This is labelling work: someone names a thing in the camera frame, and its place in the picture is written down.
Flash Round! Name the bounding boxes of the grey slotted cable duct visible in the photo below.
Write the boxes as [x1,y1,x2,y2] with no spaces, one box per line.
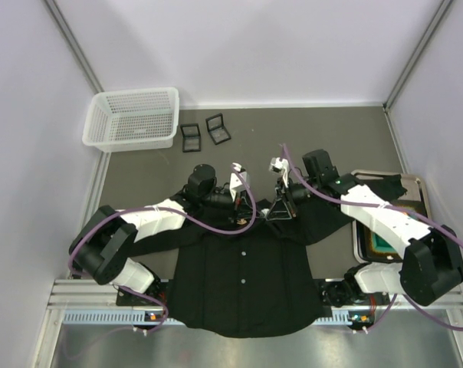
[63,310,374,326]

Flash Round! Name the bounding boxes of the metal tray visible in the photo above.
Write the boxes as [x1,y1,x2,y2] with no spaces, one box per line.
[352,169,432,263]

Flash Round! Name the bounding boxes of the green black mat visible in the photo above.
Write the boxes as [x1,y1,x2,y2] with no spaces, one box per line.
[353,199,428,263]

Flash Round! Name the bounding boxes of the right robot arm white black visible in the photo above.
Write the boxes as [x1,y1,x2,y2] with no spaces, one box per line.
[269,149,463,307]

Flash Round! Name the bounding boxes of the white perforated plastic basket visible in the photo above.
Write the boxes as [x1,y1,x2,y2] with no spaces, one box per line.
[82,87,179,153]

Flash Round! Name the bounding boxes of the black box gold brooch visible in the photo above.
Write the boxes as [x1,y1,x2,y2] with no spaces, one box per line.
[205,113,232,145]

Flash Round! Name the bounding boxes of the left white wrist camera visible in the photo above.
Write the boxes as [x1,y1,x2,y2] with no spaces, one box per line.
[229,163,250,199]

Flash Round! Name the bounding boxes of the black button shirt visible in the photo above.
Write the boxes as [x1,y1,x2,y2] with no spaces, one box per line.
[118,172,409,339]

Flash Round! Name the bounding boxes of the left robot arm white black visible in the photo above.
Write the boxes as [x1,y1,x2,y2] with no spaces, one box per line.
[69,163,258,298]

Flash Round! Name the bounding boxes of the black box blue brooch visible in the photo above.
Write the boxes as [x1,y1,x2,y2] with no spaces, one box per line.
[180,123,202,153]

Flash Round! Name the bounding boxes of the aluminium rail frame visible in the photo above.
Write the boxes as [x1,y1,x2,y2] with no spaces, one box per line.
[32,279,463,367]

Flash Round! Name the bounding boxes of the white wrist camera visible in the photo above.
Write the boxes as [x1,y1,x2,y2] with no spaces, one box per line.
[268,157,290,187]
[229,163,250,199]

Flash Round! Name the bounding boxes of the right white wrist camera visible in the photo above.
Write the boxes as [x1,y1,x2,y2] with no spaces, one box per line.
[268,157,290,187]

